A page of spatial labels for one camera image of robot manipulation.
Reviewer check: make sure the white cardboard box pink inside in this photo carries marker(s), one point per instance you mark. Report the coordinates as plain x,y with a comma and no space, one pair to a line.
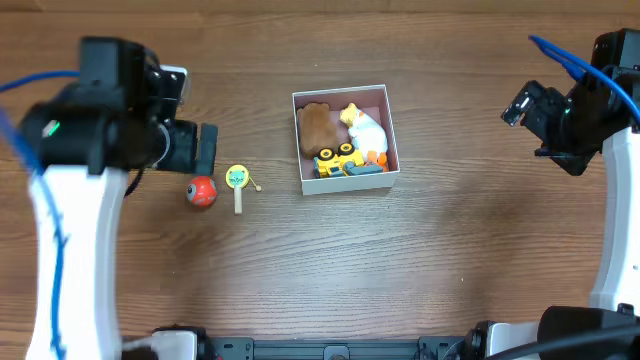
374,101

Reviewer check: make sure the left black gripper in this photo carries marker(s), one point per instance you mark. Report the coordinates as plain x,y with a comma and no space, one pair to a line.
205,148

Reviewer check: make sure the yellow toy excavator truck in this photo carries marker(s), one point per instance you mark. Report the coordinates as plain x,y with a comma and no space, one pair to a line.
348,161

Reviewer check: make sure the yellow wooden rattle drum toy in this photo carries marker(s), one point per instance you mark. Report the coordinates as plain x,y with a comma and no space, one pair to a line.
238,177

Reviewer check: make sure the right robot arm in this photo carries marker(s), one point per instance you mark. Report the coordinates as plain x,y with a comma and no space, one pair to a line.
599,115

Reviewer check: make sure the white plush duck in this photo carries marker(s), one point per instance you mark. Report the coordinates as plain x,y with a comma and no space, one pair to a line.
367,135

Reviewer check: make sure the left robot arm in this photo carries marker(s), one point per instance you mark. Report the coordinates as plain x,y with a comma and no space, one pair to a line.
88,148

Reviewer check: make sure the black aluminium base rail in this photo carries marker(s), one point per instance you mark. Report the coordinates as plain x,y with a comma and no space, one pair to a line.
424,348

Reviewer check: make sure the red ball with eye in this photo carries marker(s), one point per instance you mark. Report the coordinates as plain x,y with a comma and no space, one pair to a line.
201,191

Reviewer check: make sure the brown plush toy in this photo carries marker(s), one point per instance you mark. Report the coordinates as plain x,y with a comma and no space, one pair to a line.
316,130

